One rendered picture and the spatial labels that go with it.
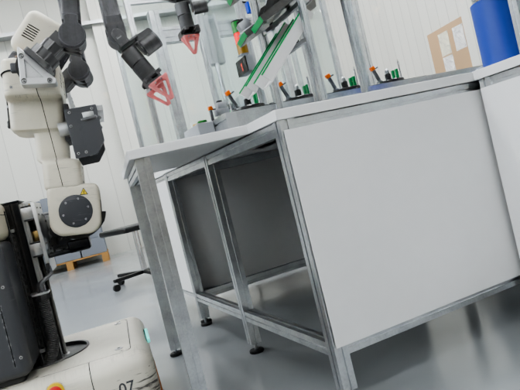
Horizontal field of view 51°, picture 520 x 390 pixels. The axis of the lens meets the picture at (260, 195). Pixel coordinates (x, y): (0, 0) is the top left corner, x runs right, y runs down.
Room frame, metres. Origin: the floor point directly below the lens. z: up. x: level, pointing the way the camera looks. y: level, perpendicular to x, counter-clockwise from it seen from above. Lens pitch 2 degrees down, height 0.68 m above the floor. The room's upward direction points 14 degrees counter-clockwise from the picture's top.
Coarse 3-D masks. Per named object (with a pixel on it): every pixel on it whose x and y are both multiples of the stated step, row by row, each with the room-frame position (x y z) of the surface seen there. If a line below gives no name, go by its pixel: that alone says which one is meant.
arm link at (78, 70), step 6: (60, 12) 2.09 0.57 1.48; (84, 54) 2.10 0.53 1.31; (72, 60) 2.04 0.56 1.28; (78, 60) 2.04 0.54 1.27; (84, 60) 2.09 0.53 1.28; (72, 66) 2.03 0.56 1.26; (78, 66) 2.03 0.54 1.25; (84, 66) 2.04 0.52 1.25; (72, 72) 2.03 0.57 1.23; (78, 72) 2.03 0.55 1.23; (84, 72) 2.03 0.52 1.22; (90, 72) 2.06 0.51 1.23; (72, 78) 2.04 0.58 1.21; (78, 78) 2.03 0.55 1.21; (84, 78) 2.04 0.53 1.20; (90, 84) 2.12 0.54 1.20
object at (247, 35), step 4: (268, 0) 1.98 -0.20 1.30; (272, 0) 1.98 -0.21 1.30; (268, 4) 1.98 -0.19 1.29; (272, 4) 1.98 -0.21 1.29; (264, 8) 2.11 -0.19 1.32; (268, 8) 1.98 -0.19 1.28; (260, 12) 2.10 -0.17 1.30; (248, 28) 1.96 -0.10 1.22; (264, 28) 2.05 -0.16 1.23; (244, 32) 1.95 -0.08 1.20; (248, 32) 1.96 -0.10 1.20; (252, 32) 1.96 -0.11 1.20; (260, 32) 2.09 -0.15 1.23; (244, 36) 1.97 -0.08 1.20; (248, 36) 1.96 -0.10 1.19; (252, 36) 2.03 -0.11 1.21; (240, 40) 2.03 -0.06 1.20; (244, 40) 2.00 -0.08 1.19; (248, 40) 2.05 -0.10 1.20; (240, 44) 2.06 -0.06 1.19; (244, 44) 2.06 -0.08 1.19
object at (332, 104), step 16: (432, 80) 1.72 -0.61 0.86; (448, 80) 1.74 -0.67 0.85; (464, 80) 1.77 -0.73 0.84; (352, 96) 1.60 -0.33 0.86; (368, 96) 1.62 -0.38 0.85; (384, 96) 1.64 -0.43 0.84; (400, 96) 1.69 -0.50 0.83; (272, 112) 1.51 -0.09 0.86; (288, 112) 1.52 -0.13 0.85; (304, 112) 1.54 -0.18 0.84; (320, 112) 1.58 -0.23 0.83; (256, 128) 1.64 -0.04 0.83; (272, 144) 2.56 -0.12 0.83; (224, 160) 2.98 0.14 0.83
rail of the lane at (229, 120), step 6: (228, 114) 2.07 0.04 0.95; (234, 114) 2.08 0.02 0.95; (216, 120) 2.17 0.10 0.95; (222, 120) 2.11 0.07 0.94; (228, 120) 2.07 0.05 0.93; (234, 120) 2.08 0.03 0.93; (216, 126) 2.21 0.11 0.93; (222, 126) 2.12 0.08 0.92; (228, 126) 2.07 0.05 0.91; (234, 126) 2.08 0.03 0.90
